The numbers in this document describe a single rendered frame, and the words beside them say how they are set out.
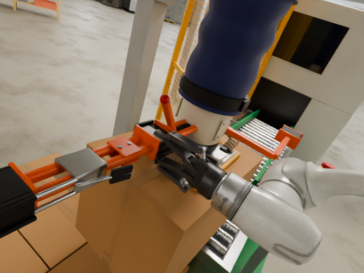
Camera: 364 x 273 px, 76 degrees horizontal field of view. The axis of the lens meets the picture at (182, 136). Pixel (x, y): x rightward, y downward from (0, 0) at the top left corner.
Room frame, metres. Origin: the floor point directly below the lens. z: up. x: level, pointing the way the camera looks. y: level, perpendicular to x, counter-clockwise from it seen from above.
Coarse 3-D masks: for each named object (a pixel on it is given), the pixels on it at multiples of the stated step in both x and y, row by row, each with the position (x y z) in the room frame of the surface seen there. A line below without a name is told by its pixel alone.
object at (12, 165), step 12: (0, 168) 0.24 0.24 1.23; (12, 168) 0.25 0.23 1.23; (0, 180) 0.22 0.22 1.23; (12, 180) 0.23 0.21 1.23; (24, 180) 0.23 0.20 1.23; (0, 192) 0.20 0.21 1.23; (12, 192) 0.21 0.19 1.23; (24, 192) 0.21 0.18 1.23; (36, 192) 0.23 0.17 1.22; (0, 204) 0.19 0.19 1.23; (36, 204) 0.23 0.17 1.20
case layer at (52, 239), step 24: (24, 168) 0.86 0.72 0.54; (48, 216) 0.65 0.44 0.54; (72, 216) 0.69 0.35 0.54; (0, 240) 0.49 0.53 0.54; (24, 240) 0.52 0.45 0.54; (48, 240) 0.55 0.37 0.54; (72, 240) 0.59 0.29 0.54; (0, 264) 0.42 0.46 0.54; (24, 264) 0.44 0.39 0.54; (48, 264) 0.47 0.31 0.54; (72, 264) 0.50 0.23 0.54; (96, 264) 0.53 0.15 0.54
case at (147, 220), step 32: (256, 160) 0.85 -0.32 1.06; (96, 192) 0.52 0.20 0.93; (128, 192) 0.47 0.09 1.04; (160, 192) 0.47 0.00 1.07; (192, 192) 0.52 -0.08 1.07; (96, 224) 0.51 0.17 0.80; (128, 224) 0.45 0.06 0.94; (160, 224) 0.41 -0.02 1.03; (192, 224) 0.41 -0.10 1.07; (128, 256) 0.43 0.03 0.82; (160, 256) 0.39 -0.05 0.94; (192, 256) 0.58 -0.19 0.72
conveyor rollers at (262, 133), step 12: (252, 120) 2.79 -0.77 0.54; (240, 132) 2.29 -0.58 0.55; (252, 132) 2.42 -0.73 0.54; (264, 132) 2.54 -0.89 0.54; (276, 132) 2.67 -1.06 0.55; (264, 144) 2.25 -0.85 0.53; (276, 144) 2.31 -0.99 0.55; (264, 156) 1.98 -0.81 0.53; (252, 180) 1.49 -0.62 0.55; (228, 228) 0.97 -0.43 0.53; (216, 240) 0.83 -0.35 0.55; (228, 240) 0.87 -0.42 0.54
